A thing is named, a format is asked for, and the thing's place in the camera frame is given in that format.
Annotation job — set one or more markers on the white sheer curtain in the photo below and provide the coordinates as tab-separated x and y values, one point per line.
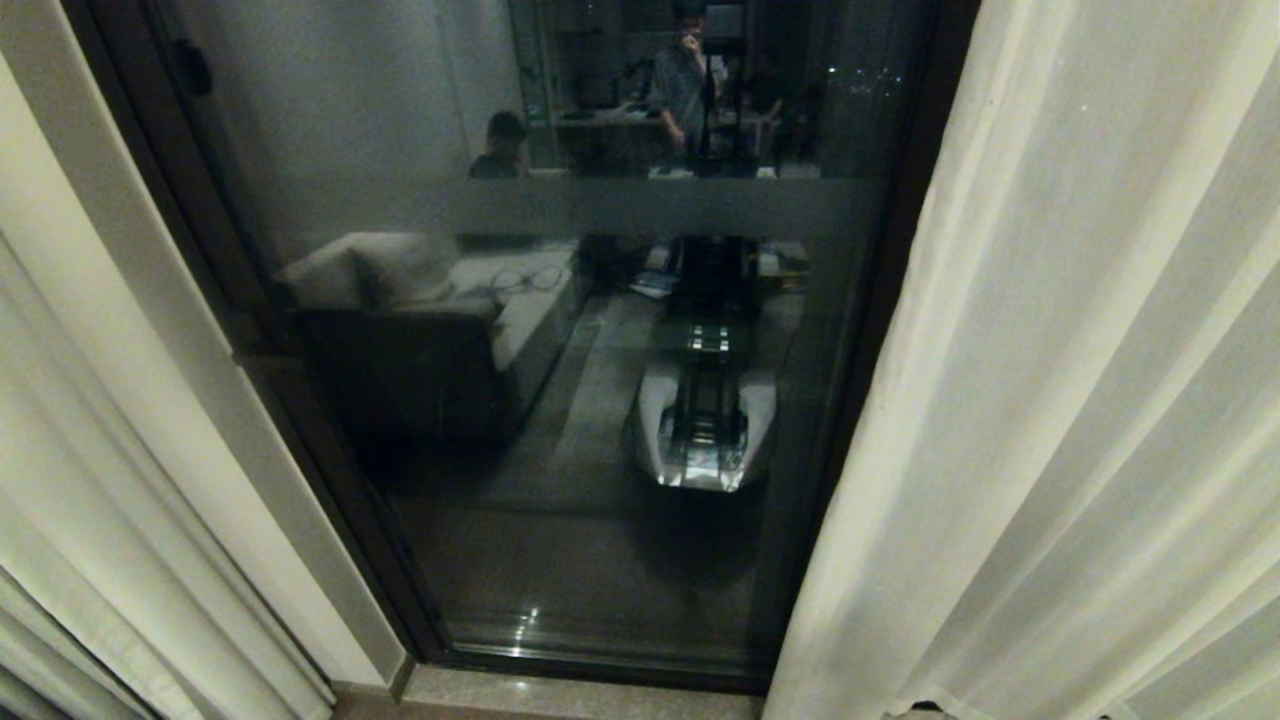
70	470
1060	420

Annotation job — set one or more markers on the dark framed glass balcony door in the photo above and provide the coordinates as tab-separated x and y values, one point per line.
560	330

